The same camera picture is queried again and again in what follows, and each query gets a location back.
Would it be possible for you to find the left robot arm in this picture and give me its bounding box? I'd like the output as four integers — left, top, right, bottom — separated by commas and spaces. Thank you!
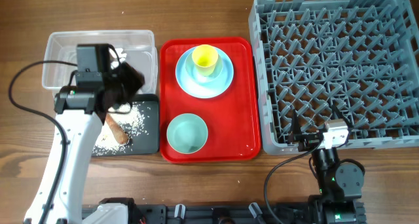
24, 44, 145, 223

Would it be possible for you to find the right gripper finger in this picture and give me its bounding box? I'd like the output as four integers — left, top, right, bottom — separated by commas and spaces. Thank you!
291, 109, 301, 136
331, 105, 354, 129

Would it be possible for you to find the red plastic tray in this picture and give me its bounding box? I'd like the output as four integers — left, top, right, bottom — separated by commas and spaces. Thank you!
160, 37, 261, 163

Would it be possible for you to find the green bowl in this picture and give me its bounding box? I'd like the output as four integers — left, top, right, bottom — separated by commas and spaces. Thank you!
166, 113, 209, 155

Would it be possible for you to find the black plastic tray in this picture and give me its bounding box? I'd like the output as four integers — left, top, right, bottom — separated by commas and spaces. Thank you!
92, 94, 160, 157

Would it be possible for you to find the white rice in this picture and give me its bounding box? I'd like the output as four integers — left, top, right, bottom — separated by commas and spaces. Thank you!
92, 104, 147, 156

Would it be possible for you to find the grey dishwasher rack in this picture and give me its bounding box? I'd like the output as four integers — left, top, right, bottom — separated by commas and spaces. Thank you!
248, 0, 418, 155

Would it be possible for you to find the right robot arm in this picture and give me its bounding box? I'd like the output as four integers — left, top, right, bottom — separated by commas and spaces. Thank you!
289, 105, 366, 223

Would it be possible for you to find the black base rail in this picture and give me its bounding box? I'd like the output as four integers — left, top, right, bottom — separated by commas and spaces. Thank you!
81, 202, 366, 224

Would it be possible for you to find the yellow plastic cup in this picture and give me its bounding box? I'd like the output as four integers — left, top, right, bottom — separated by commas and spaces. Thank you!
192, 45, 219, 76

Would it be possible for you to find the white napkin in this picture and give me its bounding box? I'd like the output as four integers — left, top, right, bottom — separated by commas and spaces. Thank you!
109, 48, 127, 69

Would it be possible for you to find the clear plastic bin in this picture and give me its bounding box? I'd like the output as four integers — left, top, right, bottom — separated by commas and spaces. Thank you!
44, 30, 158, 94

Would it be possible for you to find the brown sweet potato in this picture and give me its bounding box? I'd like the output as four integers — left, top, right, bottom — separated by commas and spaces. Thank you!
105, 114, 129, 145

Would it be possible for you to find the light blue plate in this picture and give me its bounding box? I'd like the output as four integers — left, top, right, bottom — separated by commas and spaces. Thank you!
175, 47, 234, 99

